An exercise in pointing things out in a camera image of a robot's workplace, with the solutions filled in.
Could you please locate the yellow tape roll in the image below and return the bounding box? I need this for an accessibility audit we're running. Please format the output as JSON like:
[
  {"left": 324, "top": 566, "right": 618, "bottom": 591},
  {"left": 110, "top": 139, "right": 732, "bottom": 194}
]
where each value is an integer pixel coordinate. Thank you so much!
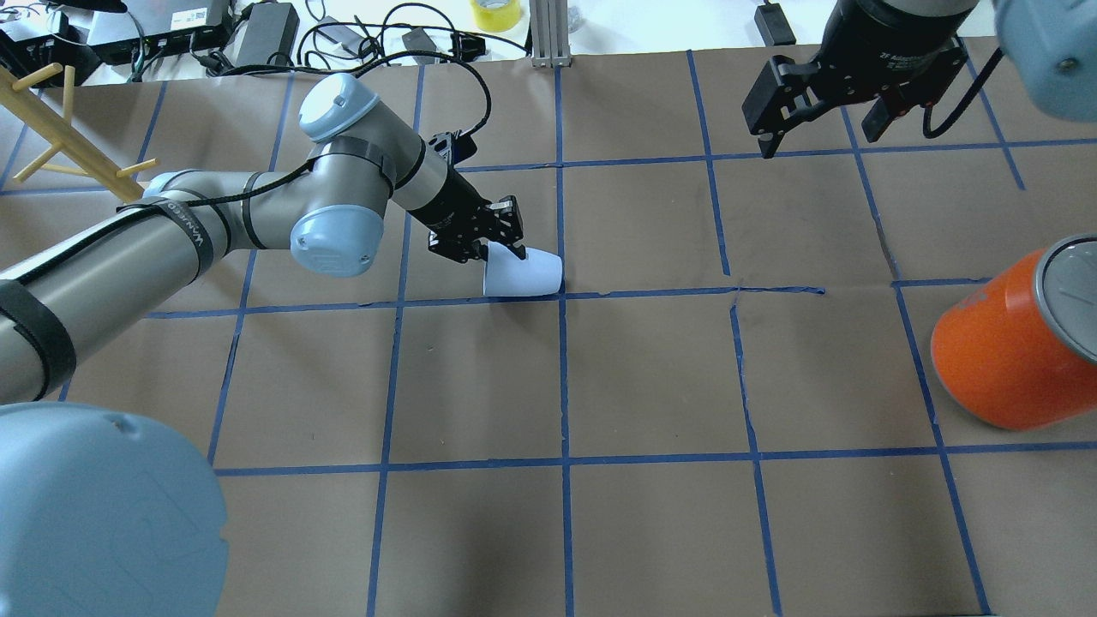
[{"left": 470, "top": 0, "right": 524, "bottom": 33}]

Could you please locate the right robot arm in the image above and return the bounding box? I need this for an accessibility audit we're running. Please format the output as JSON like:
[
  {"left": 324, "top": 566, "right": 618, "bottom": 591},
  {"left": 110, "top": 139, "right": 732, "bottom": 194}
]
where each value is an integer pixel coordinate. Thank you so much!
[{"left": 740, "top": 1, "right": 1096, "bottom": 158}]

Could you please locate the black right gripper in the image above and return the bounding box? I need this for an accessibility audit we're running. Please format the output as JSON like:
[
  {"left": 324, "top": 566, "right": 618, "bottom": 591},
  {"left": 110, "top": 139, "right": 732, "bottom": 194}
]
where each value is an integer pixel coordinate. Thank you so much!
[{"left": 740, "top": 1, "right": 976, "bottom": 159}]

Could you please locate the black cable bundle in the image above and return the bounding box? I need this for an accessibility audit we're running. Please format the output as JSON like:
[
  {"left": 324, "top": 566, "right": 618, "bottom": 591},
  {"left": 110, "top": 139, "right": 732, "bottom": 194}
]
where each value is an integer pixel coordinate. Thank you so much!
[{"left": 129, "top": 0, "right": 531, "bottom": 82}]

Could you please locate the light blue plastic cup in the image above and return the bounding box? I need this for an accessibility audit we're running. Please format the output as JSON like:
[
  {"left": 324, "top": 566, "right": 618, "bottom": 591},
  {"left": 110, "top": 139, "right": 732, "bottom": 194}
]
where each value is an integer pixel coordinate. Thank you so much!
[{"left": 483, "top": 242, "right": 564, "bottom": 298}]

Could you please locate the orange can with silver lid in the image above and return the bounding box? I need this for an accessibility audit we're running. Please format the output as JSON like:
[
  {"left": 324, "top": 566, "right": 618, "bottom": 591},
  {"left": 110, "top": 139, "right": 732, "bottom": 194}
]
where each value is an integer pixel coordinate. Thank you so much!
[{"left": 930, "top": 233, "right": 1096, "bottom": 431}]

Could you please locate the small black adapter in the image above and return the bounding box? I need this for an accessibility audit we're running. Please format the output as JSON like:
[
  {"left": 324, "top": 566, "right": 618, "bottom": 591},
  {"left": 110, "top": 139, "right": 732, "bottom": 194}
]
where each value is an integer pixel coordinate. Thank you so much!
[{"left": 402, "top": 27, "right": 441, "bottom": 65}]

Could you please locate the wooden cup tree stand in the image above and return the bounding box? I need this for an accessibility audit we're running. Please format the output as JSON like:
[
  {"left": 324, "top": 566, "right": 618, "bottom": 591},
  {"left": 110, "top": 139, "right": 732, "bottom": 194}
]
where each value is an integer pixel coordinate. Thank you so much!
[{"left": 1, "top": 63, "right": 159, "bottom": 203}]

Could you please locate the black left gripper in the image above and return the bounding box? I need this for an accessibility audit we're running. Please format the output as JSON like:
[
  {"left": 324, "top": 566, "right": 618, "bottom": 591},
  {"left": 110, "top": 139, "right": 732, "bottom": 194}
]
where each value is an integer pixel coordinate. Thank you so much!
[{"left": 411, "top": 168, "right": 525, "bottom": 263}]

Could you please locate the right side black adapter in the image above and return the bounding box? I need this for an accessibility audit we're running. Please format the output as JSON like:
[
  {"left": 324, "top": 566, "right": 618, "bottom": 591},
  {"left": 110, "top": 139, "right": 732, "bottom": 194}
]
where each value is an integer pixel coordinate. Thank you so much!
[{"left": 753, "top": 1, "right": 798, "bottom": 47}]

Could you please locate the black power adapter brick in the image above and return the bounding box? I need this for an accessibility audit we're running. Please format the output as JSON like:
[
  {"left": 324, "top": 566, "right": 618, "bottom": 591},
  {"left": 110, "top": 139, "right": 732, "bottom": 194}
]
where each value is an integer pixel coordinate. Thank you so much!
[{"left": 234, "top": 1, "right": 299, "bottom": 67}]

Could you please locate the aluminium frame post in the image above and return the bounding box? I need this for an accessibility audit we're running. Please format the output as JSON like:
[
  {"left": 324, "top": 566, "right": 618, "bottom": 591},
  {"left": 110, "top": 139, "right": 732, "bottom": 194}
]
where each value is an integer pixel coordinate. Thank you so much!
[{"left": 528, "top": 0, "right": 573, "bottom": 69}]

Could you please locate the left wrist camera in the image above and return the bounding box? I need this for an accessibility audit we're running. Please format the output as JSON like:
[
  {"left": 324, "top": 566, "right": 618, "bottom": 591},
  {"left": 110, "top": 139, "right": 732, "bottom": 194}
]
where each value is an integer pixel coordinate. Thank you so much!
[{"left": 427, "top": 130, "right": 478, "bottom": 165}]

